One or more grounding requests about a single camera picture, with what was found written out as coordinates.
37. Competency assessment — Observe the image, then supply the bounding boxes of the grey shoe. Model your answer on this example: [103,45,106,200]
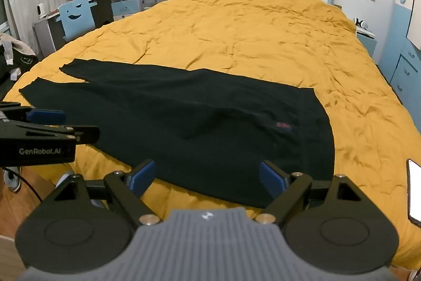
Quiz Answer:
[3,168,22,193]

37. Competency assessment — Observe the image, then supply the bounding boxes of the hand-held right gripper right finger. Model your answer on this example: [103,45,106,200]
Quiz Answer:
[255,161,362,226]

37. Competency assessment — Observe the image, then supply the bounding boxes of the yellow blanket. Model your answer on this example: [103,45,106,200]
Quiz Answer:
[2,0,421,270]

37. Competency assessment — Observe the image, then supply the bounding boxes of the pile of clothes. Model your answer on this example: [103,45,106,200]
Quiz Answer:
[0,32,37,81]

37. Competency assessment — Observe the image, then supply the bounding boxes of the smartphone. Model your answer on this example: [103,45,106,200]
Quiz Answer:
[406,159,421,229]

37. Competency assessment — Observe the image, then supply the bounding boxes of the blue chair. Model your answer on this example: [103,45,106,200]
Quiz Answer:
[58,0,98,42]

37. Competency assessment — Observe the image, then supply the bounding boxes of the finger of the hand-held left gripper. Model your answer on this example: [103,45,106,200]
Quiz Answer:
[0,121,101,146]
[0,101,67,125]

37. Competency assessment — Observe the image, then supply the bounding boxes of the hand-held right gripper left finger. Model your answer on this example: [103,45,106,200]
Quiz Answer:
[53,159,160,229]

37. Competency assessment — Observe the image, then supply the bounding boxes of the blue wardrobe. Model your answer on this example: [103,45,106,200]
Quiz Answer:
[378,0,421,104]

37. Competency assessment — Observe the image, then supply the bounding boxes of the grey desk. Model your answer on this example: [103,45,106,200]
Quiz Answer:
[33,0,143,54]

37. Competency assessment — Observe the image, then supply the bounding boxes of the blue nightstand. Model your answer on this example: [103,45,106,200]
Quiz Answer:
[356,27,377,58]

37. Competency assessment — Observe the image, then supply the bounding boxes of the black pants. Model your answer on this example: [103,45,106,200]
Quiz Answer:
[19,59,335,209]

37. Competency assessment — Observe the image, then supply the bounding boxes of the black cable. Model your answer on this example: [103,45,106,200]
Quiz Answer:
[6,165,43,203]

